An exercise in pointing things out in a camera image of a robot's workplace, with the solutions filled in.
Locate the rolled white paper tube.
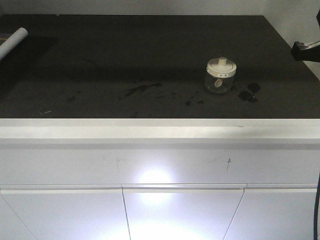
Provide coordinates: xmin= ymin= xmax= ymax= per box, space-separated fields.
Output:
xmin=0 ymin=27 xmax=29 ymax=61

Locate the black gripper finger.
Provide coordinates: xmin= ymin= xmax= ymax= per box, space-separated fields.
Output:
xmin=290 ymin=41 xmax=320 ymax=62

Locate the glass jar with white lid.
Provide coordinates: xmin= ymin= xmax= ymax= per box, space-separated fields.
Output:
xmin=204 ymin=57 xmax=237 ymax=94

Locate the white cabinet door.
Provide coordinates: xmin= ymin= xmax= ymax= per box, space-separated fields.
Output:
xmin=123 ymin=188 xmax=244 ymax=240

